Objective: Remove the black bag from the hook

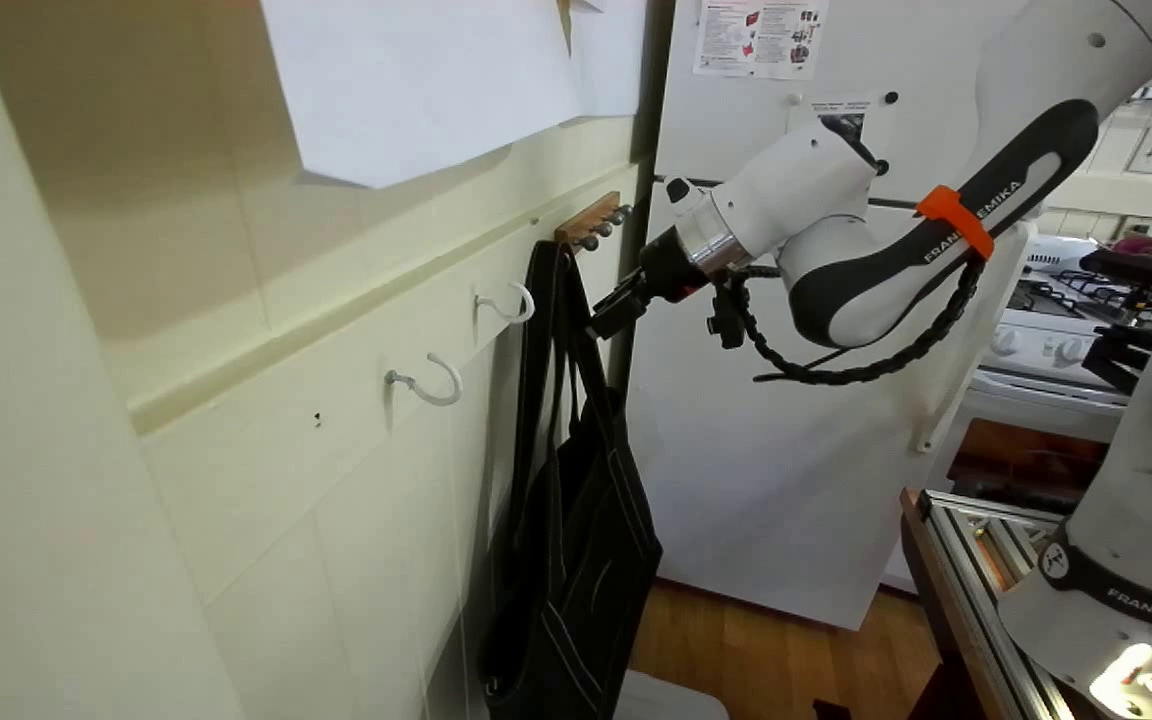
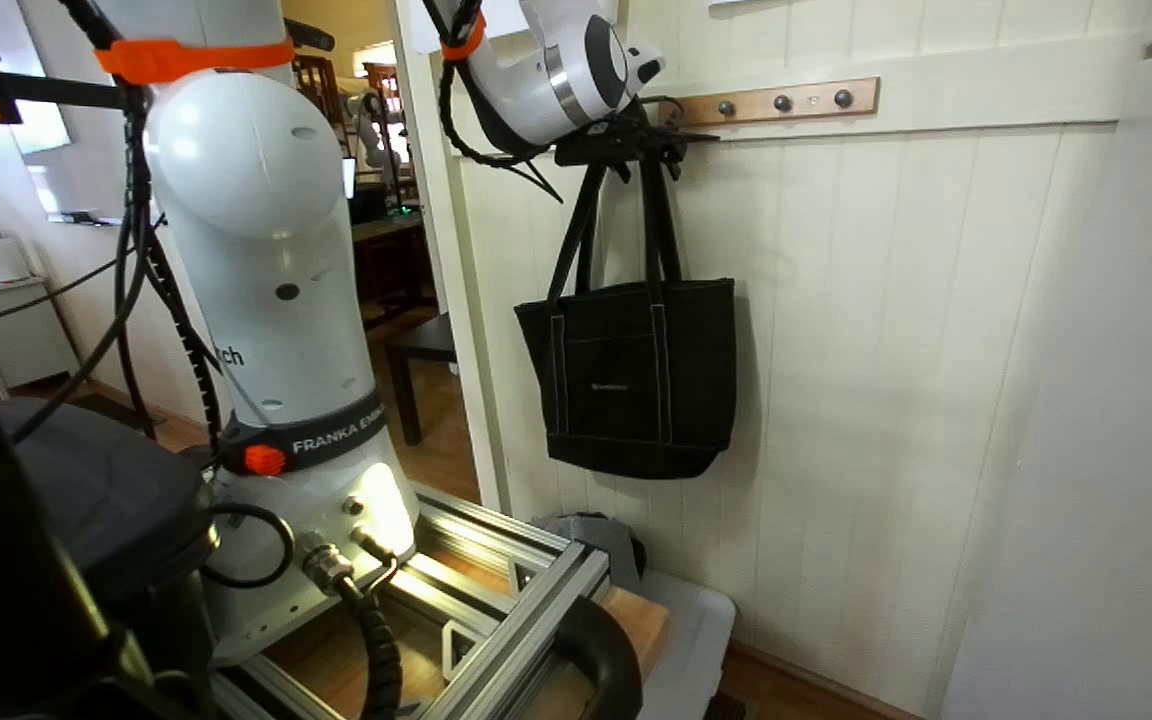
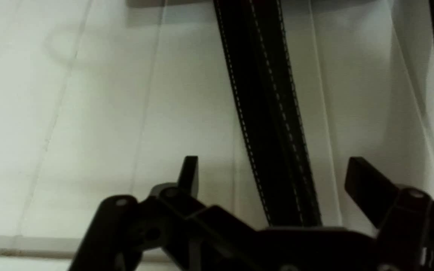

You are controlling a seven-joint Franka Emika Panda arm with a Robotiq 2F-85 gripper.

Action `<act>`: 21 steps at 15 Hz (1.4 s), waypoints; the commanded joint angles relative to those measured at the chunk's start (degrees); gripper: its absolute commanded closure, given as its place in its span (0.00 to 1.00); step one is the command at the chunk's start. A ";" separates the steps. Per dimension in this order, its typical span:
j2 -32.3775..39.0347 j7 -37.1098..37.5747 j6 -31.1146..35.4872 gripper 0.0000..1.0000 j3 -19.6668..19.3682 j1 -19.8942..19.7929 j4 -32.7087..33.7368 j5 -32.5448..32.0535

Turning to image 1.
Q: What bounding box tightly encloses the narrow white paper sheet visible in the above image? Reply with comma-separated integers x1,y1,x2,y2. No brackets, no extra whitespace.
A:
564,0,652,126

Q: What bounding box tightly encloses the flyer with red print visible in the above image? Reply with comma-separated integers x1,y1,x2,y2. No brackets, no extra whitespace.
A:
693,0,833,79

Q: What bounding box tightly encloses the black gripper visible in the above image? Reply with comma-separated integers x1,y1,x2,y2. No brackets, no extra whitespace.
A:
584,222,715,341

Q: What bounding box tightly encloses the small photo card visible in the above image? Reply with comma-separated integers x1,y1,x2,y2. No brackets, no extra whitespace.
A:
813,94,878,139

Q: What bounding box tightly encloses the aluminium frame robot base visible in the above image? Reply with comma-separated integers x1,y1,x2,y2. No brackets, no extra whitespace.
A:
897,486,1152,720

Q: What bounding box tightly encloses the black tote bag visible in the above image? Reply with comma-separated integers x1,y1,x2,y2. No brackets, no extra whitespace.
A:
476,238,669,720

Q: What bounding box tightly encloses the white kitchen stove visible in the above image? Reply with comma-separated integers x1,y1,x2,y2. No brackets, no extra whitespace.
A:
948,231,1152,516

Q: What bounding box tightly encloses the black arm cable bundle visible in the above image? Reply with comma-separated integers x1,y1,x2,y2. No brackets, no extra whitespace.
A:
710,243,997,394

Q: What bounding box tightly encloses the orange cable strap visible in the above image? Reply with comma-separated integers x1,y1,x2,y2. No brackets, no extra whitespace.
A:
913,181,1001,263

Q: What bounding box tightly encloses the wooden hook rack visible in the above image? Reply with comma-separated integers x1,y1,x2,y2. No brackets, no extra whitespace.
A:
552,188,633,256

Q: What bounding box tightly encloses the white plastic bin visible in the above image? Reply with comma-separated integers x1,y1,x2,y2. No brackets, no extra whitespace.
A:
614,667,733,720

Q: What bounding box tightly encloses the white wall hook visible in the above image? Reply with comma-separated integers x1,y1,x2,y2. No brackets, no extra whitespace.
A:
469,277,541,333
379,353,469,414

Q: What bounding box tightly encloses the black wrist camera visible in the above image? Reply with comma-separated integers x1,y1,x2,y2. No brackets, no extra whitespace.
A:
704,273,757,353

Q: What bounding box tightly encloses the white refrigerator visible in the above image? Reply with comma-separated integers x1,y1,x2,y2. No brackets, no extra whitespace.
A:
622,0,1100,633

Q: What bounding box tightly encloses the large white paper sheet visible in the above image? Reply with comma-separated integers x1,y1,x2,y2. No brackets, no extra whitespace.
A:
256,0,589,194

